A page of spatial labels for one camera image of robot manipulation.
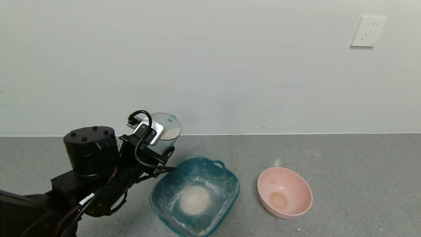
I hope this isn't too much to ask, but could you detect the pink plastic bowl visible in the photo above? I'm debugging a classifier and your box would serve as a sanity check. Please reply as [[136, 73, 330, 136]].
[[257, 167, 313, 219]]

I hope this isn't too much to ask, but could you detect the arm wire harness white label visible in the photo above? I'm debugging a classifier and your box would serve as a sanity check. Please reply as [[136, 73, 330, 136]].
[[54, 165, 132, 237]]

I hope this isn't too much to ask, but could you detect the black camera cable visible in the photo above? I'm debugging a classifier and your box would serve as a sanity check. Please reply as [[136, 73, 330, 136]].
[[128, 110, 178, 171]]

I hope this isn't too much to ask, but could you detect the white wall socket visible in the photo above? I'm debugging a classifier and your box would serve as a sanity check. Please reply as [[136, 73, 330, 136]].
[[350, 16, 387, 47]]

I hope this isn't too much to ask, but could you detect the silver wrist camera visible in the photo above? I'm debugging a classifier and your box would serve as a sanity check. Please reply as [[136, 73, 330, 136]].
[[126, 116, 164, 146]]

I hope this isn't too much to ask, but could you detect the teal square handled tray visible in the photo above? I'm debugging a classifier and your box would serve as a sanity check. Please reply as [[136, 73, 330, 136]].
[[150, 156, 240, 237]]

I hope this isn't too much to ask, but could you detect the beige powder pile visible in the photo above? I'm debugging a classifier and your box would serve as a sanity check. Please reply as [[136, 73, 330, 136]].
[[180, 186, 210, 215]]

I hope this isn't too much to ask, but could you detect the clear ribbed plastic cup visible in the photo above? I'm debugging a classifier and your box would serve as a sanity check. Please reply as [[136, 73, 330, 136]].
[[148, 113, 182, 155]]

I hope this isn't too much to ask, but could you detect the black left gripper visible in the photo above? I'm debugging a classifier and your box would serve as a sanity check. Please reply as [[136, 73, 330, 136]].
[[117, 134, 175, 175]]

